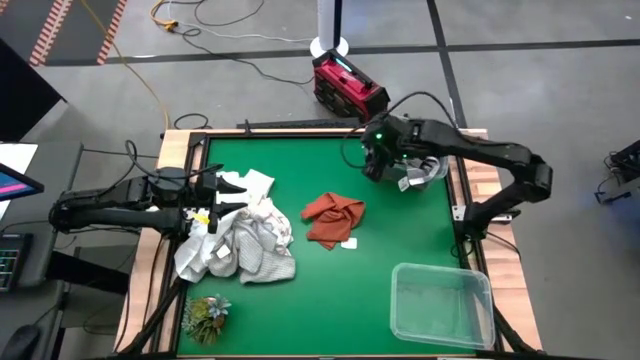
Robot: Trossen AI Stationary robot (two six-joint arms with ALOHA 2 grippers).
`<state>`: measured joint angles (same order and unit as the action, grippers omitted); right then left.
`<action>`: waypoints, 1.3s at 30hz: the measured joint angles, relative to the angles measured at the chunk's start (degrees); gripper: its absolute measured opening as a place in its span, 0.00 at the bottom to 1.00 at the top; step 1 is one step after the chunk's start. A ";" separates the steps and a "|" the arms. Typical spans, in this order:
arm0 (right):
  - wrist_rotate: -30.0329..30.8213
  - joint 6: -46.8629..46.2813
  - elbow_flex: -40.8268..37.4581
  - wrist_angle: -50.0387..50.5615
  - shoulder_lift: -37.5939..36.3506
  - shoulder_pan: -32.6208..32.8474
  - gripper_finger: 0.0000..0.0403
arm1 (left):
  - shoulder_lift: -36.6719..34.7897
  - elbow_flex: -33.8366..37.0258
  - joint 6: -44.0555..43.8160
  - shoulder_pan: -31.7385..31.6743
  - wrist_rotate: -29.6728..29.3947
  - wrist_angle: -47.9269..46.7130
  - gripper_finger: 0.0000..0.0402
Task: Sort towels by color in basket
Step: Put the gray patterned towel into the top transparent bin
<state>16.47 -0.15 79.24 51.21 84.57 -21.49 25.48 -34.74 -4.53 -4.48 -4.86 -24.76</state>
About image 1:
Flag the white pole stand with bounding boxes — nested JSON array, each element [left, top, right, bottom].
[[309, 0, 350, 59]]

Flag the yellow floor cable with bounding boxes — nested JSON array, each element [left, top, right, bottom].
[[79, 0, 174, 131]]

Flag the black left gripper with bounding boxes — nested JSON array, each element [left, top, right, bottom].
[[187, 173, 250, 234]]

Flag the monitor with pink screen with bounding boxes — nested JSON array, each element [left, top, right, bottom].
[[0, 162, 45, 203]]

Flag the green succulent plant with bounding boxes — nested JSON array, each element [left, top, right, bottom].
[[180, 294, 232, 346]]

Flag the yellow extension cord plug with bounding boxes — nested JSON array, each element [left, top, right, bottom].
[[149, 0, 180, 32]]

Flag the white patterned towel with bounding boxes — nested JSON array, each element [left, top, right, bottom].
[[173, 219, 231, 284]]

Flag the black equipment with cables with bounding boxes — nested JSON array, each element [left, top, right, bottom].
[[594, 139, 640, 204]]

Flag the black power strip bar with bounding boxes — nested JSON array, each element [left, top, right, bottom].
[[237, 118, 362, 130]]

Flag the black floor cable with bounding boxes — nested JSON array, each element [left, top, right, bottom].
[[180, 27, 317, 86]]

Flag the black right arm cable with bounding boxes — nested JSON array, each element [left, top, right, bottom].
[[339, 90, 459, 171]]

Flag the red portable power unit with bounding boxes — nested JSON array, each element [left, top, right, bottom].
[[312, 49, 391, 124]]

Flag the white pink-striped towel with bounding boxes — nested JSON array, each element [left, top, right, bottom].
[[239, 197, 295, 251]]

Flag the grey towel wide white bands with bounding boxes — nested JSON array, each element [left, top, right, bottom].
[[397, 155, 448, 194]]

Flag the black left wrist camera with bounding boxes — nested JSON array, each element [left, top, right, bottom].
[[149, 167, 190, 196]]

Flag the black floor panel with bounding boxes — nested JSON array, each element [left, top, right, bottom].
[[0, 39, 67, 144]]

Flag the light grey waffle towel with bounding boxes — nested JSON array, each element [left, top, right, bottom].
[[207, 219, 297, 285]]

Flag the black rig support strut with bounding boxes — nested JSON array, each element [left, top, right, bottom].
[[492, 304, 532, 356], [118, 277, 182, 357]]

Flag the backlit black keyboard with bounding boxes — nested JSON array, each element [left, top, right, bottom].
[[0, 232, 34, 294]]

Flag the light wooden table border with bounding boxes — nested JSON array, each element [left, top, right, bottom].
[[113, 127, 544, 359]]

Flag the white plain towel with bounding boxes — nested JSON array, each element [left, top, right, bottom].
[[214, 168, 275, 211]]

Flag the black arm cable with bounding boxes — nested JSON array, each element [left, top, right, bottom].
[[339, 90, 459, 171], [123, 139, 225, 187]]

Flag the orange towel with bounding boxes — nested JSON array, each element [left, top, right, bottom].
[[300, 192, 367, 251]]

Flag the black aluminium table frame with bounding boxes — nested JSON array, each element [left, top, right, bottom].
[[154, 130, 504, 359]]

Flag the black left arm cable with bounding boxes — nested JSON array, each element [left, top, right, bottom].
[[123, 139, 225, 187]]

